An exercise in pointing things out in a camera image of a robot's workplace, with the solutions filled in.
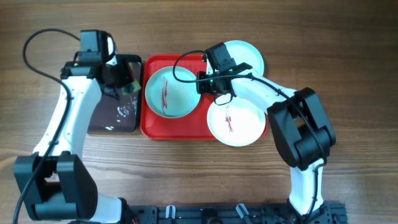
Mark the green yellow sponge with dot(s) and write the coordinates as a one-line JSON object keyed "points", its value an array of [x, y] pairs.
{"points": [[132, 87]]}

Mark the white ceramic plate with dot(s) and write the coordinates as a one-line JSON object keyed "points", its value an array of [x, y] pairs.
{"points": [[235, 121]]}

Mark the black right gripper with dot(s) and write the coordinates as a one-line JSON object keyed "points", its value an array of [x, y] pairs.
{"points": [[203, 88]]}

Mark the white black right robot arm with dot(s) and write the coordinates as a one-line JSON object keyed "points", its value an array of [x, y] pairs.
{"points": [[302, 132]]}

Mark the dark brown tray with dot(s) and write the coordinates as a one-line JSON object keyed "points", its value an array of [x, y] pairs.
{"points": [[115, 111]]}

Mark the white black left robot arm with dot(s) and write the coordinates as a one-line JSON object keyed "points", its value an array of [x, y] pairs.
{"points": [[54, 182]]}

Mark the red plastic tray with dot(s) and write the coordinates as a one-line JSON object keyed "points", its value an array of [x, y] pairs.
{"points": [[192, 126]]}

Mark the pale green ceramic plate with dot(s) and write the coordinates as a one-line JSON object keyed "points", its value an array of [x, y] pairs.
{"points": [[171, 93]]}

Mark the light blue ceramic plate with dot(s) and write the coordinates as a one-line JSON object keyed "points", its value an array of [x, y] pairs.
{"points": [[243, 51]]}

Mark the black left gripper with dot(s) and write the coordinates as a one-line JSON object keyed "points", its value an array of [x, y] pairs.
{"points": [[124, 63]]}

